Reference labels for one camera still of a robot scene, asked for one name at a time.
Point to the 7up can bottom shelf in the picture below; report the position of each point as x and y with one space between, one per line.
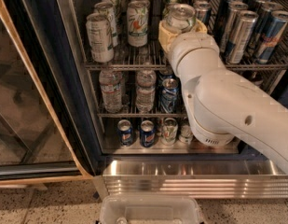
169 131

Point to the wire shelf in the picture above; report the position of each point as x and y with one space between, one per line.
278 62
133 112

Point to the front silver energy drink can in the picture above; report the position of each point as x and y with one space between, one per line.
240 35

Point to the middle wire shelf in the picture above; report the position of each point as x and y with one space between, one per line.
133 112

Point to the glass fridge door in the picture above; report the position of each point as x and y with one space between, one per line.
46 134

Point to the slim blue silver can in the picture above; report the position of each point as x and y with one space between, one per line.
203 11

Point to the pepsi can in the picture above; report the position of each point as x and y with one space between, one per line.
125 132
147 133

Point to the stainless fridge base grille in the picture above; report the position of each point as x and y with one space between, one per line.
196 179

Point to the front Red Bull can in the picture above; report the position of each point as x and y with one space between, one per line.
272 33

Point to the blue Pepsi can middle shelf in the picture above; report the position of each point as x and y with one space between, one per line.
169 95

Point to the clear plastic bin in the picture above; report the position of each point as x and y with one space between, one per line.
149 209

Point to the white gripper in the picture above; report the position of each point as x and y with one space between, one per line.
190 45

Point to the right water bottle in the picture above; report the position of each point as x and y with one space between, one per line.
145 90

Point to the front left white can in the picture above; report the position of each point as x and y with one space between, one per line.
100 38

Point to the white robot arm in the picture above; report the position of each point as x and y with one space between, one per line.
219 103

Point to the water bottle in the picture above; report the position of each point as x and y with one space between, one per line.
145 90
110 84

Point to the top wire shelf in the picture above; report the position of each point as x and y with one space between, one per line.
278 62

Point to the left Pepsi can bottom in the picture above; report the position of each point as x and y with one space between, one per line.
125 132

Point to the right Pepsi can bottom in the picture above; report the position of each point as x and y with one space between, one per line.
147 133

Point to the left water bottle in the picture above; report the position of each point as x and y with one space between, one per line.
110 84

